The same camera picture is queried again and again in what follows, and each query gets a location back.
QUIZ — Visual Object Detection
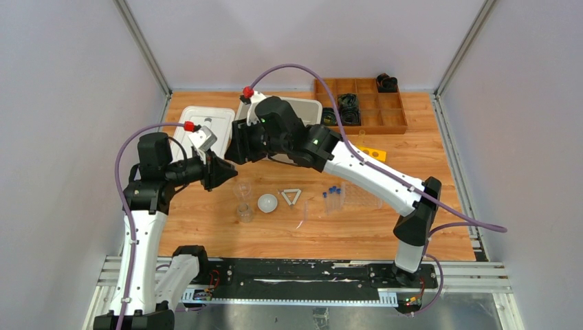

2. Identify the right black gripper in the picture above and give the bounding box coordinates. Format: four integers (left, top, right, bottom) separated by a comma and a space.
224, 116, 290, 166

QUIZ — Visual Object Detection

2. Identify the clear glass test tube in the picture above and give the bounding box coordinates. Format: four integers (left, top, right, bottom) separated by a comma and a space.
356, 129, 366, 149

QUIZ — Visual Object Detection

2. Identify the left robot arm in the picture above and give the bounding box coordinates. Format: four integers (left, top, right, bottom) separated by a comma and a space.
93, 127, 237, 329

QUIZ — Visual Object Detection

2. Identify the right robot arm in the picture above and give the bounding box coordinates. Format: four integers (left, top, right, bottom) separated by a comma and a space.
225, 96, 442, 287

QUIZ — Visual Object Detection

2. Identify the beige plastic bin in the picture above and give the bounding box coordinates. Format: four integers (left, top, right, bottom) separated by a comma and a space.
233, 93, 323, 165

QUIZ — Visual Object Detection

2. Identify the white plastic lid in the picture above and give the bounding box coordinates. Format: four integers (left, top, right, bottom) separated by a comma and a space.
173, 106, 235, 159

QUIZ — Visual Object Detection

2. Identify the small glass flask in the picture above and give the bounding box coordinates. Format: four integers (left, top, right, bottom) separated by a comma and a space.
236, 202, 254, 223

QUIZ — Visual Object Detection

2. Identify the white evaporating dish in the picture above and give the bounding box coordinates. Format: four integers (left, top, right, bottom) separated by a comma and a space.
257, 194, 278, 214

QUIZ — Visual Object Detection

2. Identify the white clay triangle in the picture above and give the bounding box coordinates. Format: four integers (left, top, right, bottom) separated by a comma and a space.
278, 188, 303, 208

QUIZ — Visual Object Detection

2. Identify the blue capped tube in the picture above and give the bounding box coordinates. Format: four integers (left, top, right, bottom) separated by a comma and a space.
335, 188, 345, 211
333, 186, 341, 211
322, 192, 331, 215
328, 186, 338, 212

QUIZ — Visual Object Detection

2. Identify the clear plastic tube rack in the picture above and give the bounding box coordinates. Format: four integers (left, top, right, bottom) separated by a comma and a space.
340, 181, 383, 210

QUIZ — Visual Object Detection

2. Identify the yellow test tube rack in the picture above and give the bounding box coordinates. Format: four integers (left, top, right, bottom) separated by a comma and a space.
357, 145, 387, 162

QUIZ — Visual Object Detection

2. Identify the wooden compartment tray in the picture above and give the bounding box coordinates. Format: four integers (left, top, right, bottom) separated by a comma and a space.
313, 78, 408, 135

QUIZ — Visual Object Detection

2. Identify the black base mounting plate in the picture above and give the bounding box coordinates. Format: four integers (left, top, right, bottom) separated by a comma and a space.
191, 258, 439, 302

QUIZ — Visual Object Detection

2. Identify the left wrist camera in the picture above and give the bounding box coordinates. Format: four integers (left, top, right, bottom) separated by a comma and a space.
187, 126, 217, 159

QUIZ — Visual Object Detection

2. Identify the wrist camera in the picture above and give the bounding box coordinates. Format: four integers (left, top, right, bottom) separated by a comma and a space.
236, 91, 267, 126
187, 126, 217, 159

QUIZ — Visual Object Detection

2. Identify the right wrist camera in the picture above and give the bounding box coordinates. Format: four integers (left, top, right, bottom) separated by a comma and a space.
236, 91, 267, 126

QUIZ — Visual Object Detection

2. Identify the black strap coil beside tray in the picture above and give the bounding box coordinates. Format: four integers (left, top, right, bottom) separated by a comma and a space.
320, 107, 340, 127

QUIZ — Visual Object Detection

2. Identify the black strap coil in tray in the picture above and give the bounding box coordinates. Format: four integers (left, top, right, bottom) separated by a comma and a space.
337, 93, 362, 127

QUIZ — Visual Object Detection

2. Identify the black strap coil corner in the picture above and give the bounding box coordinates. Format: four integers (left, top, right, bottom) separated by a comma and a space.
375, 73, 398, 93

